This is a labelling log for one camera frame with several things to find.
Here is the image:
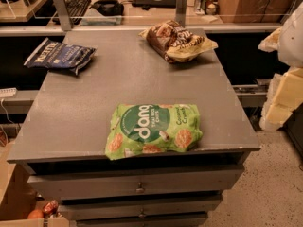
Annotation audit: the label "cans and jars group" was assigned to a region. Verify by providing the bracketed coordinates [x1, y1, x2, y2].
[194, 0, 219, 15]

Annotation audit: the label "blue Kettle chip bag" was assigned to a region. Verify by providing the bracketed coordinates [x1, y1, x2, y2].
[24, 38, 96, 75]

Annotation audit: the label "white power strip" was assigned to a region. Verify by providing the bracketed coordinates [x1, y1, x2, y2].
[0, 88, 17, 98]

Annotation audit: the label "red snack wrapper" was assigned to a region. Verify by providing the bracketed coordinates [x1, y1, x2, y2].
[43, 200, 59, 215]

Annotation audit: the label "grey drawer cabinet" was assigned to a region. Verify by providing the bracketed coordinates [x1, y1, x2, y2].
[8, 29, 259, 227]

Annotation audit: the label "yellow foam blocks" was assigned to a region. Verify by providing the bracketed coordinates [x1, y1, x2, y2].
[258, 26, 303, 132]

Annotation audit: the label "black keyboard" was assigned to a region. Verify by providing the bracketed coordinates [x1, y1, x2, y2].
[55, 0, 92, 25]

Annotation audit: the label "brown chip bag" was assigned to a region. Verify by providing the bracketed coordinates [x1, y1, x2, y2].
[139, 20, 218, 63]

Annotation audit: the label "black laptop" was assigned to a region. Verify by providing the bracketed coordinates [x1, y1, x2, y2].
[132, 0, 176, 8]

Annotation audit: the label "orange fruit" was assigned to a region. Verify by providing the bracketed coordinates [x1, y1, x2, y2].
[27, 209, 44, 219]

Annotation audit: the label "brown cardboard box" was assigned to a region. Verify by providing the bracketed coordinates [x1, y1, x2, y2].
[219, 0, 293, 23]

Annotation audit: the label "black headphones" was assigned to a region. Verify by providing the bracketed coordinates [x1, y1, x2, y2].
[92, 0, 124, 16]

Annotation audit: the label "green Dang chip bag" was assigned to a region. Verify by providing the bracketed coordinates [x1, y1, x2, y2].
[105, 104, 203, 160]

